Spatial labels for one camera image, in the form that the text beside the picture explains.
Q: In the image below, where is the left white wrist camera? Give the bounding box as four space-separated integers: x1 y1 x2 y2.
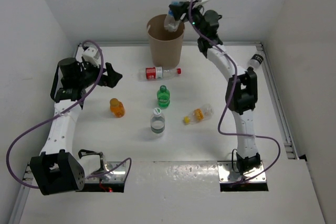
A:
82 47 100 67

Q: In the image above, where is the green plastic bottle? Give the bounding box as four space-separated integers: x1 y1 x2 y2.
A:
156 85 171 109

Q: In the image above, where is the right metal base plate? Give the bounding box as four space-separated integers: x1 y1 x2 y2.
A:
217 161 267 184

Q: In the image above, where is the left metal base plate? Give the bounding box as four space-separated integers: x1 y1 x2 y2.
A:
85 162 129 184

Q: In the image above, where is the clear bottle yellow cap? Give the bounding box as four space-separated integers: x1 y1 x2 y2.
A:
183 104 213 125

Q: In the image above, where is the metal base plate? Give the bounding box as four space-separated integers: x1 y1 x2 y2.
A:
217 161 267 184
85 162 129 184

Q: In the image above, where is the brown plastic bin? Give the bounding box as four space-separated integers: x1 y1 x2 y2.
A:
146 14 185 69

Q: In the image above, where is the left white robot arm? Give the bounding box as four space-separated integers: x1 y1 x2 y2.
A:
29 58 122 195

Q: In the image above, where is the red label clear bottle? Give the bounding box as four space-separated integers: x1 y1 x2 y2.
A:
138 67 182 81

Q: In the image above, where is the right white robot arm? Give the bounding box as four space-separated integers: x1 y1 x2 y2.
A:
169 2 261 174

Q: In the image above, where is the orange juice bottle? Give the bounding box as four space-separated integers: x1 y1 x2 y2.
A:
110 98 125 118

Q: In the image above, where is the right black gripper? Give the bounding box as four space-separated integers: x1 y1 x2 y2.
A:
171 0 206 37

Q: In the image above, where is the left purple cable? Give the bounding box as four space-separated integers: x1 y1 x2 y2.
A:
5 40 132 189

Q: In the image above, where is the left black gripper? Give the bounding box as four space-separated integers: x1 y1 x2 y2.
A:
76 59 121 88

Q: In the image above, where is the black label clear bottle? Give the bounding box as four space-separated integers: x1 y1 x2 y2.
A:
248 51 265 70

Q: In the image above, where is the clear bottle green cap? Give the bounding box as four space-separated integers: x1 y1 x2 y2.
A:
150 108 165 136

